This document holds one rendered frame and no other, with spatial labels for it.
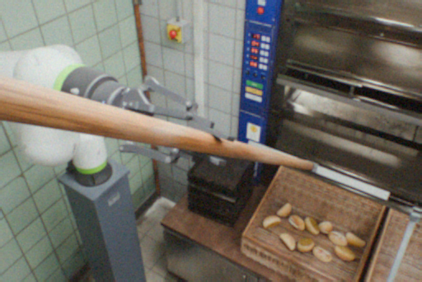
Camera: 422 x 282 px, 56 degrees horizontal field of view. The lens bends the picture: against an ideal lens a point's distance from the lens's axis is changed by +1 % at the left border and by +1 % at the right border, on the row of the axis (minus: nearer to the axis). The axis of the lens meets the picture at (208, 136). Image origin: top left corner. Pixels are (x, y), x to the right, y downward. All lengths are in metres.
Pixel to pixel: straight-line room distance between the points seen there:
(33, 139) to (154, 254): 2.13
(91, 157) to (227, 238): 0.95
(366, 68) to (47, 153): 1.37
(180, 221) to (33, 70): 1.64
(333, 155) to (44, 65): 1.63
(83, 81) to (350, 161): 1.62
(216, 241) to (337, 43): 1.15
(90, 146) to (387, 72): 1.22
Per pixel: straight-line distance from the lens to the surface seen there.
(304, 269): 1.99
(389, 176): 2.10
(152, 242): 2.92
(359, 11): 1.72
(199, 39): 2.10
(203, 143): 0.54
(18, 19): 1.83
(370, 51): 1.81
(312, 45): 1.86
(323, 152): 2.12
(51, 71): 0.73
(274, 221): 2.20
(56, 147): 0.80
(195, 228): 2.23
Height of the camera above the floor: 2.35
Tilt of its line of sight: 40 degrees down
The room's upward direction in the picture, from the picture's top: straight up
